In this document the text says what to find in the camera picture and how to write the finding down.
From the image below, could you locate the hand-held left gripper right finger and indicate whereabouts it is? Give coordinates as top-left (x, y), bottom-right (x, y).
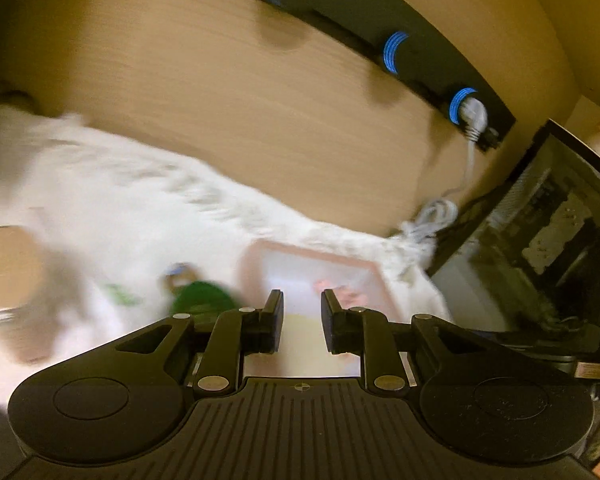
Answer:
top-left (320, 289), bottom-right (487, 394)

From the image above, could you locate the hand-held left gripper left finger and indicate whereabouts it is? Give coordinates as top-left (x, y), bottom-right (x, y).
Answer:
top-left (112, 289), bottom-right (286, 397)

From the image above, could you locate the pink cloth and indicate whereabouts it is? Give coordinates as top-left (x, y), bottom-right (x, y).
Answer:
top-left (312, 277), bottom-right (371, 308)

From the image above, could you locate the green lid jar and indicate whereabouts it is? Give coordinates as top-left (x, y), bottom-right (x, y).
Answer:
top-left (167, 280), bottom-right (241, 318)

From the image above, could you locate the brown paper packet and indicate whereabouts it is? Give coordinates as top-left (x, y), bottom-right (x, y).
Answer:
top-left (162, 262), bottom-right (198, 291)

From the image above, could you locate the green tassel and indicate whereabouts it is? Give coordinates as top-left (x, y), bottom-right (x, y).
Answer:
top-left (105, 284), bottom-right (141, 307)

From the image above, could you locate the white fluffy blanket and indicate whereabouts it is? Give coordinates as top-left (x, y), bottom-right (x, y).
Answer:
top-left (0, 102), bottom-right (456, 411)

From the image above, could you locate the black computer case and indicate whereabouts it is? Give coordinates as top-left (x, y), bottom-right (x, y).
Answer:
top-left (427, 119), bottom-right (600, 376)

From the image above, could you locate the wooden headboard panel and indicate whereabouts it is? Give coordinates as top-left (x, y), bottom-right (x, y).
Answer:
top-left (0, 0), bottom-right (581, 241)

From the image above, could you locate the white plug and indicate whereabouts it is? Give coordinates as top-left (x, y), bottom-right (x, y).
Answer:
top-left (457, 97), bottom-right (488, 141)

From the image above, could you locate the tan round container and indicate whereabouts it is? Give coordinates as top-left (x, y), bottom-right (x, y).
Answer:
top-left (0, 227), bottom-right (46, 361)

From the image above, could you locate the black power strip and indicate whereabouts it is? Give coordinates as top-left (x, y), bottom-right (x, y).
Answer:
top-left (205, 0), bottom-right (517, 153)

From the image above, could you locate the white cable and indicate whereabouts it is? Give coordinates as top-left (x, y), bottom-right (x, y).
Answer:
top-left (397, 137), bottom-right (481, 261)

